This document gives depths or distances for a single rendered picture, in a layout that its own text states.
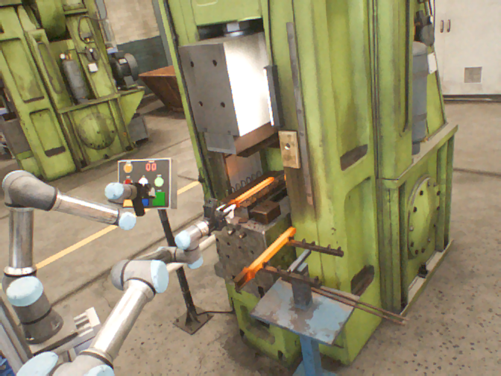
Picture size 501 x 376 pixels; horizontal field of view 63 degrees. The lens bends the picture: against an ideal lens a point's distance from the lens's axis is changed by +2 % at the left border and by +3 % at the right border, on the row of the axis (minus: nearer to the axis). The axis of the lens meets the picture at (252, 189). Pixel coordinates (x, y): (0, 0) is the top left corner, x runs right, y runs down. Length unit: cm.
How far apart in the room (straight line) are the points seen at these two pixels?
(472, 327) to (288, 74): 182
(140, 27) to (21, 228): 946
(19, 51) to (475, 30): 615
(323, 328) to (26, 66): 555
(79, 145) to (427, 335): 535
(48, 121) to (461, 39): 597
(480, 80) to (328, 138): 526
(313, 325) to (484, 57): 557
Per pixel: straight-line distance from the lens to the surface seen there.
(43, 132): 657
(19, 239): 190
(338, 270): 206
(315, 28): 166
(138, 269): 155
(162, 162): 230
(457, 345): 267
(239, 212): 206
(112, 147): 678
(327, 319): 180
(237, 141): 189
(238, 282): 162
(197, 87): 194
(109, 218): 184
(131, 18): 1096
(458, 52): 689
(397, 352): 259
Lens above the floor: 190
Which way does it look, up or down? 25 degrees down
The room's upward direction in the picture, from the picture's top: 10 degrees counter-clockwise
